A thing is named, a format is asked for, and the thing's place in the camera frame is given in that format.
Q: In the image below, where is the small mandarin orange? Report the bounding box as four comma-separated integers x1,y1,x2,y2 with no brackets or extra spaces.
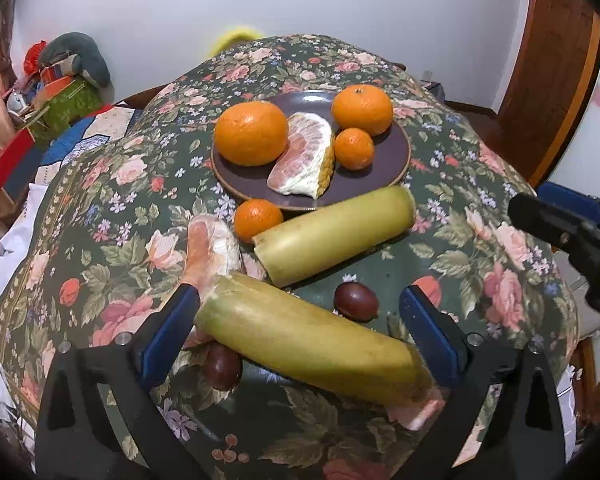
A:
334,128,375,171

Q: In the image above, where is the green-yellow sugarcane piece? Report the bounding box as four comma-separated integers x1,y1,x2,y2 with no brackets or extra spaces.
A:
195,272,434,408
253,185,415,287

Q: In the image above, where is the medium orange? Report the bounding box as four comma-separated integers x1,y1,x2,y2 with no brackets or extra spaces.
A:
332,84,393,136

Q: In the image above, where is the pomelo wedge with rind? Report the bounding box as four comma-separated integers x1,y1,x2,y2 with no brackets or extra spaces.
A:
266,112,335,200

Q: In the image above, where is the large orange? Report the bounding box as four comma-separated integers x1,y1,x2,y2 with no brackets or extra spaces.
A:
213,101,288,167

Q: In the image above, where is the floral green quilt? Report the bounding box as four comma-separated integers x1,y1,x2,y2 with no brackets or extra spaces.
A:
0,35,579,479

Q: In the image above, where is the brown wooden door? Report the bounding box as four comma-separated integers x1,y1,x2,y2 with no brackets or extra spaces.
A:
494,0,600,189

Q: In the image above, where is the dark purple round plate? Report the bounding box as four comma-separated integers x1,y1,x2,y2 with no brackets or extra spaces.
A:
210,90,412,212

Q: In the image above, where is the peeled pomelo segment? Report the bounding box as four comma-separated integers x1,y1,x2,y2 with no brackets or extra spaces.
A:
180,212,246,351

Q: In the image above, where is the dark red date fruit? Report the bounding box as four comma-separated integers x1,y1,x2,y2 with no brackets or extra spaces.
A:
334,282,379,323

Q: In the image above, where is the red gift box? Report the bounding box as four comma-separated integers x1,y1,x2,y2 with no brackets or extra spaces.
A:
0,128,34,191

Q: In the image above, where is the blue patchwork blanket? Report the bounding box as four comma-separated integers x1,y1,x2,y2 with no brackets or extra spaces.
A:
3,106,142,202

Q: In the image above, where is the green storage box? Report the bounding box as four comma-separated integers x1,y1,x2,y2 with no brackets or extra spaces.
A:
26,76,104,146

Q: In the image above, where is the red plastic bag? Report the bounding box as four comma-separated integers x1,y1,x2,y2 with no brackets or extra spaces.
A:
22,40,47,77

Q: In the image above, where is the grey plush toy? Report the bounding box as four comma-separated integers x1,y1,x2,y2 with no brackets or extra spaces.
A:
38,32,110,89

